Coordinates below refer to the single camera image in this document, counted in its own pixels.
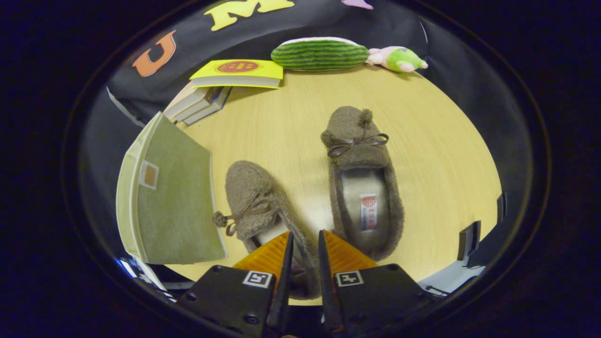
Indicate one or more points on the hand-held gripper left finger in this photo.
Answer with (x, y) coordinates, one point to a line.
(284, 281)

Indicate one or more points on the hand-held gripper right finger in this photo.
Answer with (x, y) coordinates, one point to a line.
(327, 281)

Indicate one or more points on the brown fuzzy slipper shoe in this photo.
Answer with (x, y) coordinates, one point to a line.
(350, 126)
(249, 188)

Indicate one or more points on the beige fabric storage box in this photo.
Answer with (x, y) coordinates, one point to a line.
(178, 202)

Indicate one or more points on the white book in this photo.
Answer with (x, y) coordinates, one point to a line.
(199, 107)

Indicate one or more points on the yellow book with red circle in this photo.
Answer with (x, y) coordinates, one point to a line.
(239, 68)

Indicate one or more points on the watermelon slice plush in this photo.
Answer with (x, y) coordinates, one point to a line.
(319, 55)

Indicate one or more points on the pink and green plush toy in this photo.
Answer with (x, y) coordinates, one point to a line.
(399, 60)

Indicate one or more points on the black bracket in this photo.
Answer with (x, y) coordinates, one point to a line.
(501, 207)
(469, 240)

